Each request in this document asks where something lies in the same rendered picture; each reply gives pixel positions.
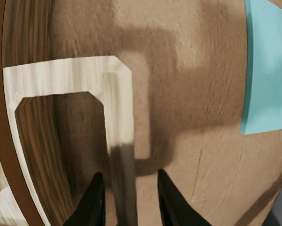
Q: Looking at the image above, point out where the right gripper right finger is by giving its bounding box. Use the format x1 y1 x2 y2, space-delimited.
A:
157 169 212 226

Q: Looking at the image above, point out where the wooden maze board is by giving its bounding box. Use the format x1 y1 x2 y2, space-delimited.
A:
0 0 138 226

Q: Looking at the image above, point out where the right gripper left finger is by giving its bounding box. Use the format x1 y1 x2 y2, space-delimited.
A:
62 172 106 226

